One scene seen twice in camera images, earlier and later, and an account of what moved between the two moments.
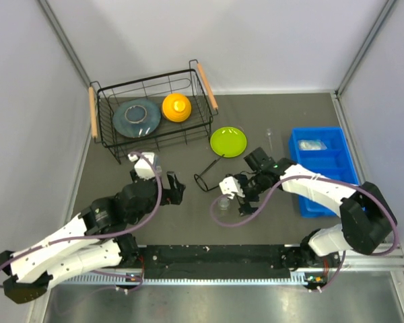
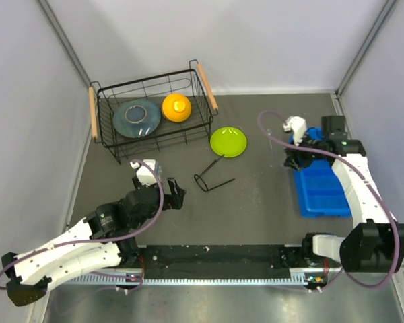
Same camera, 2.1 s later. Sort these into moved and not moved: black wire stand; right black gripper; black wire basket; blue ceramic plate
Moved: right black gripper
Not moved: black wire stand; blue ceramic plate; black wire basket
